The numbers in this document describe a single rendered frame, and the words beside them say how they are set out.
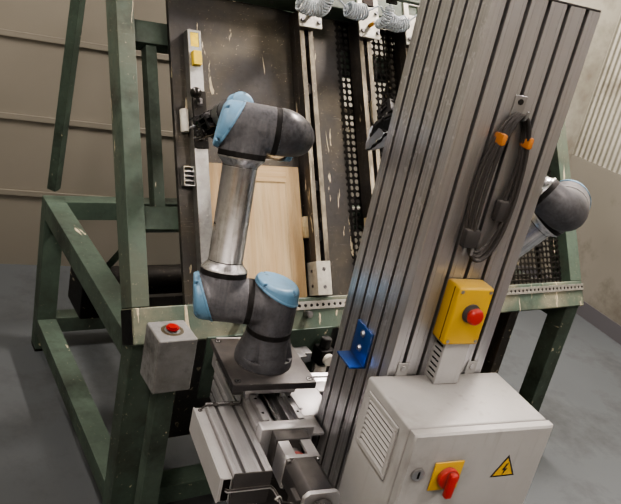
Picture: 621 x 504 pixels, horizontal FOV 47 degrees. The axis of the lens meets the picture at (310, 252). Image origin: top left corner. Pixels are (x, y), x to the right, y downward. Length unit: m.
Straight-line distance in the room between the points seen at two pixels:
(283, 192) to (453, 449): 1.44
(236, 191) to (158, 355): 0.64
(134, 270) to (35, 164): 2.24
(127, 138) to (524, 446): 1.53
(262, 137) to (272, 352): 0.53
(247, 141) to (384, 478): 0.80
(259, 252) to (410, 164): 1.16
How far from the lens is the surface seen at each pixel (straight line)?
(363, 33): 2.94
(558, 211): 1.90
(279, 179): 2.65
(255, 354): 1.82
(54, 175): 3.46
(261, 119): 1.70
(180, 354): 2.17
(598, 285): 5.80
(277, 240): 2.61
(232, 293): 1.74
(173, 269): 3.10
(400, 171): 1.54
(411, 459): 1.43
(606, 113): 5.92
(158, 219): 2.49
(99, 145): 4.49
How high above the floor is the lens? 1.98
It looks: 21 degrees down
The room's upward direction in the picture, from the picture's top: 13 degrees clockwise
